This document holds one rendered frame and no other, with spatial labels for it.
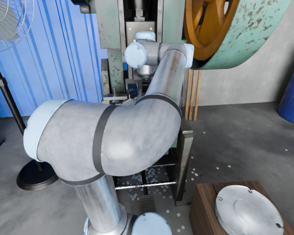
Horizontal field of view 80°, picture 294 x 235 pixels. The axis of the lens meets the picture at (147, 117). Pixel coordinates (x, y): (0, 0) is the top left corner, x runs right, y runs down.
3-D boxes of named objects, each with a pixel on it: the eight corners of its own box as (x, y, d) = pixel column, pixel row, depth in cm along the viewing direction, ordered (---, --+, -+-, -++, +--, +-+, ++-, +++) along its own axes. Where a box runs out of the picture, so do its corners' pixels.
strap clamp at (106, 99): (127, 104, 112) (126, 89, 106) (101, 105, 110) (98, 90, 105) (127, 100, 117) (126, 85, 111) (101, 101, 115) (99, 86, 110)
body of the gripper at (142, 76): (152, 93, 85) (152, 68, 78) (155, 101, 77) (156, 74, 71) (136, 94, 84) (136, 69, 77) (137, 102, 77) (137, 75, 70)
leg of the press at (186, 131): (190, 204, 129) (216, 91, 81) (175, 206, 128) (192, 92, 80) (164, 130, 206) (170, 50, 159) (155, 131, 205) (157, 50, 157)
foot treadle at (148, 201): (156, 216, 111) (156, 211, 108) (140, 217, 110) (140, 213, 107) (145, 151, 160) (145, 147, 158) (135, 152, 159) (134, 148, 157)
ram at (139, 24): (156, 80, 95) (157, 18, 80) (128, 81, 94) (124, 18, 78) (151, 71, 110) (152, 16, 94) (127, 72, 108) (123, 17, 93)
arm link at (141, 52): (156, 44, 52) (162, 39, 61) (121, 43, 54) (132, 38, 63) (156, 71, 56) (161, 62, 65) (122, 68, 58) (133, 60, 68)
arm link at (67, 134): (129, 265, 55) (93, 138, 22) (86, 251, 58) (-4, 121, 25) (139, 224, 64) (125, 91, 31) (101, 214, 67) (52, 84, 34)
